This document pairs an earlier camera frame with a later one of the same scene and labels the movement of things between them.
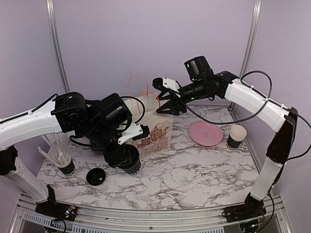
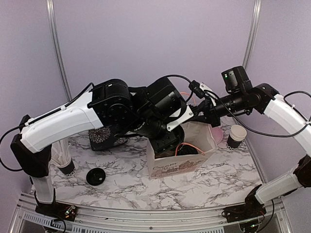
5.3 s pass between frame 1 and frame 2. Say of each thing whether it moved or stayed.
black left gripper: moved
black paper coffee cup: moved
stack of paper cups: stayed
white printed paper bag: moved
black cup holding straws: stayed
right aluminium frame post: stayed
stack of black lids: stayed
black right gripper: moved
